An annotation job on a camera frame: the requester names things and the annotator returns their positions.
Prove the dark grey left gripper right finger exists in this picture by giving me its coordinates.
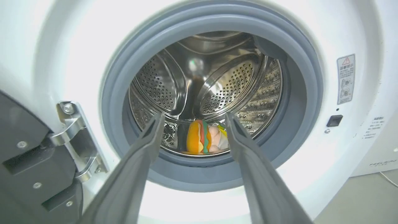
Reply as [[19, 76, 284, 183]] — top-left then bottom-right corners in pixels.
[[224, 112, 314, 224]]

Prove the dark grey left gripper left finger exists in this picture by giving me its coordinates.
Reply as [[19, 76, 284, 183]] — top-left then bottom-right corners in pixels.
[[78, 112, 165, 224]]

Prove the hamburger plush toy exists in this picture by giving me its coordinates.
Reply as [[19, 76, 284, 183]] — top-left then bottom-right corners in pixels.
[[186, 119, 229, 155]]

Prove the white front-load washing machine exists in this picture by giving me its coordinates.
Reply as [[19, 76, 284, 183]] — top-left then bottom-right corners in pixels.
[[0, 0, 398, 224]]

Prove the dark grey washing machine door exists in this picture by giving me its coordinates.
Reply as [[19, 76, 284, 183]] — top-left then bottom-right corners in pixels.
[[0, 90, 84, 224]]

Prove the chrome door hinge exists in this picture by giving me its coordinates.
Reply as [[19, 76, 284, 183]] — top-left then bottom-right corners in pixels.
[[47, 101, 109, 183]]

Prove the black door latch socket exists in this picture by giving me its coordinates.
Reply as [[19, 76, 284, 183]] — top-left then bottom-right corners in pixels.
[[326, 115, 344, 127]]

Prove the grey rubber door gasket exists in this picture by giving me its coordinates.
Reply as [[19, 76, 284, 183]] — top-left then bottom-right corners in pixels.
[[100, 4, 324, 193]]

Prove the stainless steel perforated drum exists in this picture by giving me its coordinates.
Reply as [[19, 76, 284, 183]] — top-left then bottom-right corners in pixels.
[[128, 31, 283, 156]]

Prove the printed text sticker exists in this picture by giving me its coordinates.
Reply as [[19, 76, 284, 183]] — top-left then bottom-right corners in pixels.
[[362, 116, 385, 139]]

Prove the warning sticker label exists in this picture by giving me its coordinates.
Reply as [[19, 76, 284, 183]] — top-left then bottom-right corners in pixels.
[[337, 54, 356, 105]]

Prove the thin white cable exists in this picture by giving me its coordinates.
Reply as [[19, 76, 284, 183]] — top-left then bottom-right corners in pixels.
[[379, 171, 398, 188]]

